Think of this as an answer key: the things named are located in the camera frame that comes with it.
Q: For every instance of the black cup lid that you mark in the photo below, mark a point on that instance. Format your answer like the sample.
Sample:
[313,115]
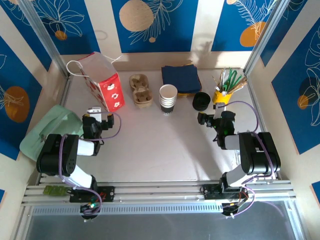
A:
[201,98]

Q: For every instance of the red white paper bag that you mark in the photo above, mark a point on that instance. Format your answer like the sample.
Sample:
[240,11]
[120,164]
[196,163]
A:
[112,95]

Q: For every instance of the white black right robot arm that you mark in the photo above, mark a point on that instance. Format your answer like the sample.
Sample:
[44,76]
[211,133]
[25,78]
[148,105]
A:
[260,155]

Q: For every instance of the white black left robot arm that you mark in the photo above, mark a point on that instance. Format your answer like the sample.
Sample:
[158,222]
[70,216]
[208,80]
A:
[57,155]

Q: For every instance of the yellow stirrer holder cup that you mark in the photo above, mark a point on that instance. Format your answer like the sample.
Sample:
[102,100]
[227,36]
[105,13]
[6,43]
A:
[221,98]

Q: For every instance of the mint green zipper pouch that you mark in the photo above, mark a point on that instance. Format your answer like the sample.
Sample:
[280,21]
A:
[55,125]

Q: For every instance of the clear plastic holder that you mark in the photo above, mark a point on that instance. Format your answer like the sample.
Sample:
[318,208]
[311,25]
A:
[237,156]

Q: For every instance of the stack of paper cups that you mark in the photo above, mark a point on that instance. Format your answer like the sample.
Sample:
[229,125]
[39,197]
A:
[168,110]

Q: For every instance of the flat wooden stirrer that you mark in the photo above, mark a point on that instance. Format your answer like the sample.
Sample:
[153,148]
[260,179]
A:
[240,86]

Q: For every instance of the navy napkin stack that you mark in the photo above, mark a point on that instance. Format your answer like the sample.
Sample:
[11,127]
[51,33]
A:
[181,77]

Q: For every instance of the green circuit board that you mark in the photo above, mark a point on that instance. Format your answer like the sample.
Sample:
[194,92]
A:
[55,191]

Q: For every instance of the small controller board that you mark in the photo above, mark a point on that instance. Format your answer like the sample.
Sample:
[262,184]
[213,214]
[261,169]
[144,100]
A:
[90,207]
[232,208]

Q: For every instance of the grey metal sheet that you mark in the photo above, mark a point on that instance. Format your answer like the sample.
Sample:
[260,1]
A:
[160,227]

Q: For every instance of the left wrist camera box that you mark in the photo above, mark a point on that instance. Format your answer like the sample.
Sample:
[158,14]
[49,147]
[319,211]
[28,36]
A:
[95,111]

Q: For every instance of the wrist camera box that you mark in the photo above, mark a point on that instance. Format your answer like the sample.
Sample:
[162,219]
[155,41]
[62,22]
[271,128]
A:
[220,108]
[95,111]

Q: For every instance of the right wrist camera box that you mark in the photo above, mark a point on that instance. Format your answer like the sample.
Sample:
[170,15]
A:
[220,108]

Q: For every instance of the aluminium side rail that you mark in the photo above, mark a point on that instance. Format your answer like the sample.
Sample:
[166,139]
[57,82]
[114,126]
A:
[66,90]

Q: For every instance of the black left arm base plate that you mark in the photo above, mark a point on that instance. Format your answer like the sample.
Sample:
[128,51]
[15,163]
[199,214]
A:
[107,193]

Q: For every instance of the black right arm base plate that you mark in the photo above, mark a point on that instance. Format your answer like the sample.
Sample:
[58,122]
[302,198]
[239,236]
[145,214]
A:
[210,192]

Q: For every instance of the aluminium frame rail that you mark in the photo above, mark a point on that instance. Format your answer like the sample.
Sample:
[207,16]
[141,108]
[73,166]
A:
[155,192]

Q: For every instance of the aluminium frame post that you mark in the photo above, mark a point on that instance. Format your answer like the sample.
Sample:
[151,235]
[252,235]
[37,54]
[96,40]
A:
[265,37]
[42,32]

